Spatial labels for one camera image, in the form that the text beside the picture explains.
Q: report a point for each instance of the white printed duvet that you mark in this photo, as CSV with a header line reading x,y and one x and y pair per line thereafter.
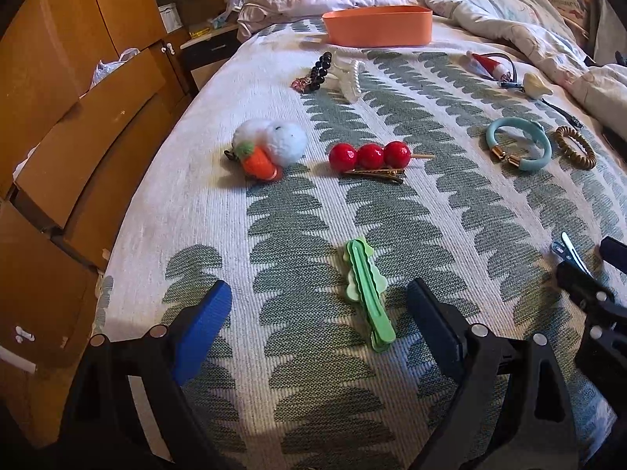
x,y
490,5

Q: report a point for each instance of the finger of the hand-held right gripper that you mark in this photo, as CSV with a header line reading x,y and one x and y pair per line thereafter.
x,y
580,286
616,254

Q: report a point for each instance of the white green patterned bed blanket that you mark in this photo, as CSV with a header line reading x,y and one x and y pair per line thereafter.
x,y
303,235

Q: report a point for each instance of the white pompom carrot hair clip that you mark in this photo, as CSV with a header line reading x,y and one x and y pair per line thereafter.
x,y
269,144

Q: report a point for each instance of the red ball hair clip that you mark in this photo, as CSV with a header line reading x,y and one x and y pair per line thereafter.
x,y
370,155

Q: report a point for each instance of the white pearl claw clip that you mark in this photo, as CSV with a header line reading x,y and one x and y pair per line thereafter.
x,y
350,78

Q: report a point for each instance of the white black nightstand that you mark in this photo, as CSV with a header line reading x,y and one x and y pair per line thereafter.
x,y
205,56

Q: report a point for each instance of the white plastic bag in drawer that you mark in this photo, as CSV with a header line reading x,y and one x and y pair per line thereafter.
x,y
110,66

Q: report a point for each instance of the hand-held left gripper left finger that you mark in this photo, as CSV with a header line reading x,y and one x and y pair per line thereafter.
x,y
205,328

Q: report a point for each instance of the yellow packet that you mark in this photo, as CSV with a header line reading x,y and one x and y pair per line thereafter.
x,y
198,32

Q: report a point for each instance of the wooden wardrobe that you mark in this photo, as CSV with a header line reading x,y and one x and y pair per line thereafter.
x,y
73,107

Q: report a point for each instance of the white storage box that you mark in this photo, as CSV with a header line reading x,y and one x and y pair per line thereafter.
x,y
170,17

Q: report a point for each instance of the orange storage box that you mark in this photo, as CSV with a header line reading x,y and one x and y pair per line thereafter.
x,y
377,27

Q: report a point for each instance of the cream tulip hair clip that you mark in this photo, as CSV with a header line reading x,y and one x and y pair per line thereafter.
x,y
536,85

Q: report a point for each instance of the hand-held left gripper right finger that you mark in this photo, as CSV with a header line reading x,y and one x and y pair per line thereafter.
x,y
431,323

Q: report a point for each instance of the green wavy hair clip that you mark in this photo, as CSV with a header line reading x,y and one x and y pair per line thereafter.
x,y
368,296

